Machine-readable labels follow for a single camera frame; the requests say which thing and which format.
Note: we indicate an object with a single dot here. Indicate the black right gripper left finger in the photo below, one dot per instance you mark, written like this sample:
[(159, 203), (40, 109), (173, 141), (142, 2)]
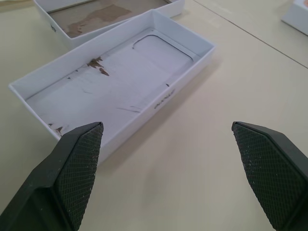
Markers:
[(60, 178)]

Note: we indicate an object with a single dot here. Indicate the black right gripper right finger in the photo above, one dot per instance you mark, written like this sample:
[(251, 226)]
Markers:
[(272, 173)]

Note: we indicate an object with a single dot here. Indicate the white phone box lid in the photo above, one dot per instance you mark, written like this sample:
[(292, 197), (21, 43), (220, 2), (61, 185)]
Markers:
[(120, 79)]

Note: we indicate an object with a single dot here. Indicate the white box with orange phone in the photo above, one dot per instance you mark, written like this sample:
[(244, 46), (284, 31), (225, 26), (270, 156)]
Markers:
[(297, 16)]

